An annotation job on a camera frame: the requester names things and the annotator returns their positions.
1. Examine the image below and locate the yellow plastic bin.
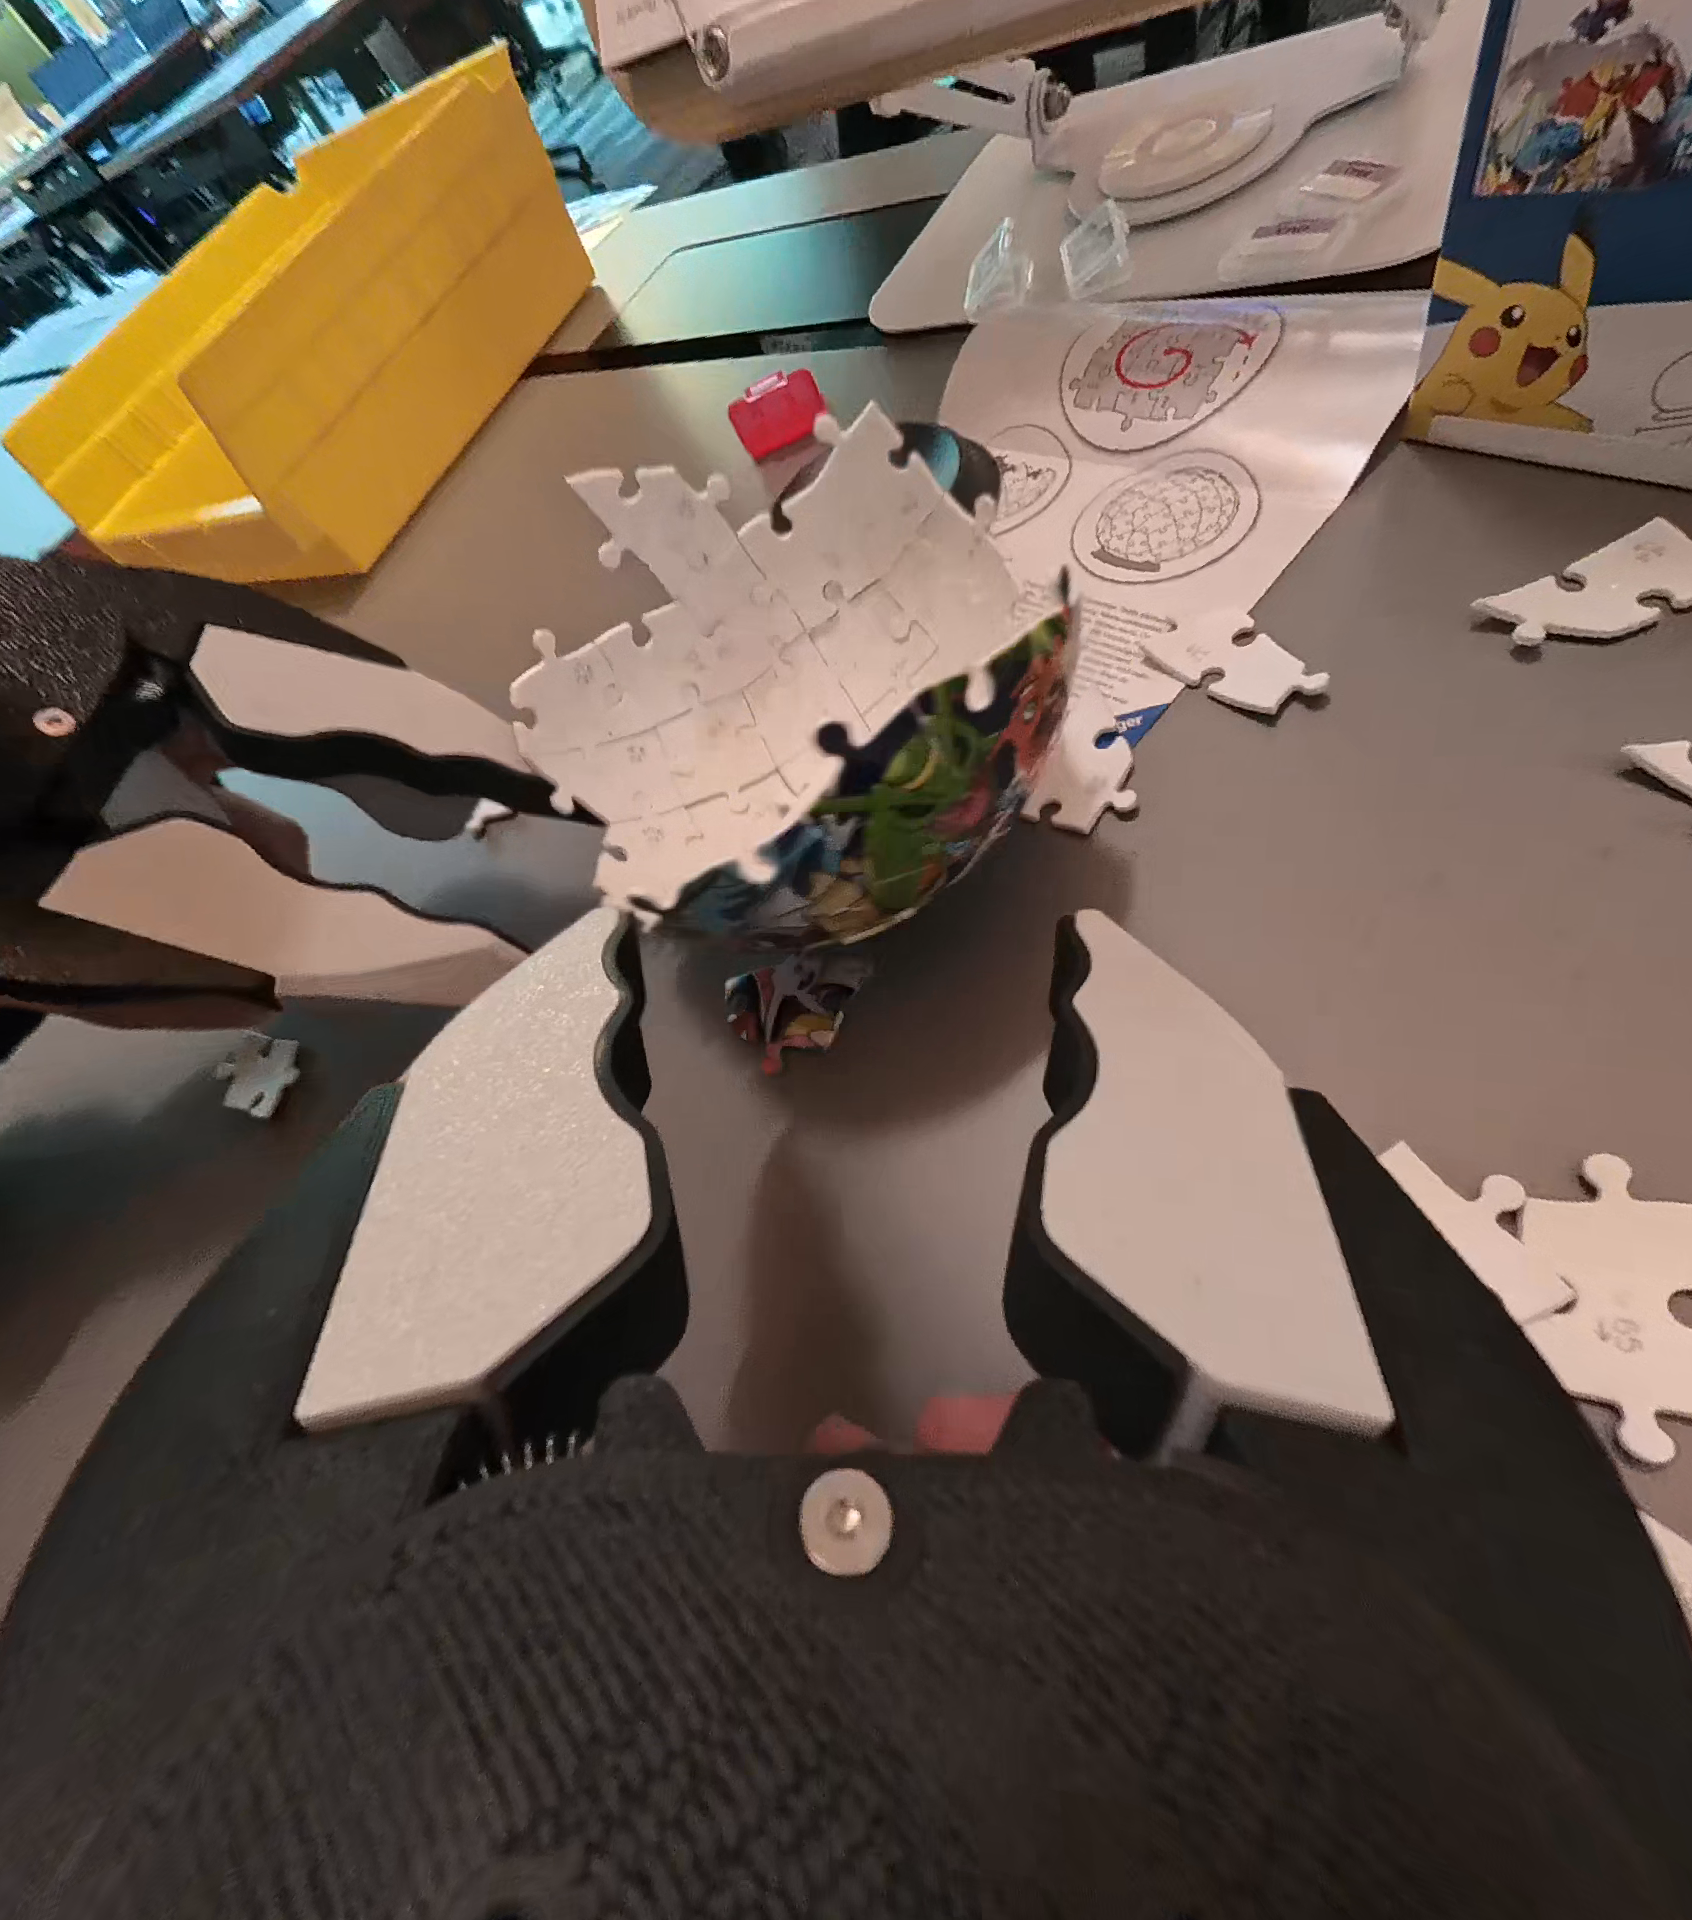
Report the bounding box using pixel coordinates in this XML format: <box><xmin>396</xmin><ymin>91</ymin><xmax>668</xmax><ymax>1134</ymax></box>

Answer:
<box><xmin>0</xmin><ymin>39</ymin><xmax>597</xmax><ymax>588</ymax></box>

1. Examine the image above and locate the blue puzzle box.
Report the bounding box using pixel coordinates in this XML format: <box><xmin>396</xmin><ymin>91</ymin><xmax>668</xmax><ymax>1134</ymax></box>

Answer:
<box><xmin>1404</xmin><ymin>0</ymin><xmax>1692</xmax><ymax>469</ymax></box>

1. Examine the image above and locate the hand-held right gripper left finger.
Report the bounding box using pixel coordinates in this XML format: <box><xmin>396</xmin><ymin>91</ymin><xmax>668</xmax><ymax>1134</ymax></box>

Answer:
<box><xmin>290</xmin><ymin>903</ymin><xmax>693</xmax><ymax>1437</ymax></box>

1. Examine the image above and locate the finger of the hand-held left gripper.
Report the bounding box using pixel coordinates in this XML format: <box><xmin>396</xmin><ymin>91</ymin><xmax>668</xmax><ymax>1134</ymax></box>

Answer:
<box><xmin>173</xmin><ymin>623</ymin><xmax>607</xmax><ymax>842</ymax></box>
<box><xmin>39</xmin><ymin>768</ymin><xmax>536</xmax><ymax>1004</ymax></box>

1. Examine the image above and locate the black round ball stand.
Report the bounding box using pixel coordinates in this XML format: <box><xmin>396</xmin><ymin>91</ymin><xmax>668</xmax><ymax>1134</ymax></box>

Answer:
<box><xmin>888</xmin><ymin>420</ymin><xmax>1007</xmax><ymax>529</ymax></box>

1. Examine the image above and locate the white instruction leaflet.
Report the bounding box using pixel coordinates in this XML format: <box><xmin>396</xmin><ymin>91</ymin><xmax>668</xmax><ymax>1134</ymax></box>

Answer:
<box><xmin>935</xmin><ymin>287</ymin><xmax>1436</xmax><ymax>759</ymax></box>

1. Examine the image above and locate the colourful blue puzzle piece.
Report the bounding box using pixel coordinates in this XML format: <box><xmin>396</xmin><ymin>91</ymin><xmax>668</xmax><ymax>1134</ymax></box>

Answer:
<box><xmin>720</xmin><ymin>950</ymin><xmax>879</xmax><ymax>1078</ymax></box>

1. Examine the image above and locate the small red plastic clip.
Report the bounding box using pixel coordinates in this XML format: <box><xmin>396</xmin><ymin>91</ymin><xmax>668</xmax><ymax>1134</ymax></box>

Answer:
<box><xmin>726</xmin><ymin>369</ymin><xmax>834</xmax><ymax>471</ymax></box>

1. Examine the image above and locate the clear plastic block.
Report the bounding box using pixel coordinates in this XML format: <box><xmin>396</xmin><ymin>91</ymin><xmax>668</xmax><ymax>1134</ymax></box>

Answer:
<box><xmin>959</xmin><ymin>217</ymin><xmax>1037</xmax><ymax>311</ymax></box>
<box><xmin>1055</xmin><ymin>198</ymin><xmax>1134</xmax><ymax>295</ymax></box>

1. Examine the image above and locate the dark adjacent table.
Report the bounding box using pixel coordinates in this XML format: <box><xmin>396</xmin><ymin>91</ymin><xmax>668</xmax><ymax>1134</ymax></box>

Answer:
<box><xmin>546</xmin><ymin>133</ymin><xmax>984</xmax><ymax>361</ymax></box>

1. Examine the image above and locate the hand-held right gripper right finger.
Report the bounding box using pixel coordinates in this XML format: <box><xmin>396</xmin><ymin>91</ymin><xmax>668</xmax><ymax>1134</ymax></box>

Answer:
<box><xmin>1000</xmin><ymin>903</ymin><xmax>1398</xmax><ymax>1468</ymax></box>

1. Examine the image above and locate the partly built puzzle ball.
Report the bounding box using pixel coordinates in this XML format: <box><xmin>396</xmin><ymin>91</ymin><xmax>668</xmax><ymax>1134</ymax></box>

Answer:
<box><xmin>506</xmin><ymin>397</ymin><xmax>1088</xmax><ymax>952</ymax></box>

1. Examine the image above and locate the wooden board with instruction sheet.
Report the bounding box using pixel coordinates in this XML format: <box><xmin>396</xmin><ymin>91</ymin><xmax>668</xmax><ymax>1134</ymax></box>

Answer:
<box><xmin>587</xmin><ymin>0</ymin><xmax>1193</xmax><ymax>147</ymax></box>

